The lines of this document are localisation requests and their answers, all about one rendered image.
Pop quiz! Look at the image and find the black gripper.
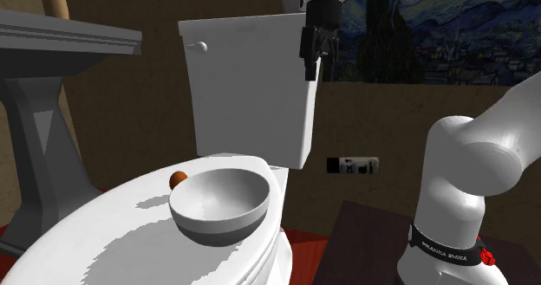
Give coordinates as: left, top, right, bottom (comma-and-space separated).
298, 0, 343, 83

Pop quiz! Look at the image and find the white toilet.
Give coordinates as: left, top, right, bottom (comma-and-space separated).
0, 12, 323, 285

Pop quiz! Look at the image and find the white grey bowl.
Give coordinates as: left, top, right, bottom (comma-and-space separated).
168, 167, 271, 248

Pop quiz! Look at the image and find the small orange ball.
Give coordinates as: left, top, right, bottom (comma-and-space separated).
168, 171, 189, 191

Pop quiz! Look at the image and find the dark robot stand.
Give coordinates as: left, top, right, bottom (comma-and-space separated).
311, 199, 541, 285

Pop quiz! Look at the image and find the blue night sky wall painting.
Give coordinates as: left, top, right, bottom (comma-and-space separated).
332, 0, 541, 87

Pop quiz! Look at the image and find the grey pedestal sink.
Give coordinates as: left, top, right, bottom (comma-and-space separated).
0, 8, 143, 258

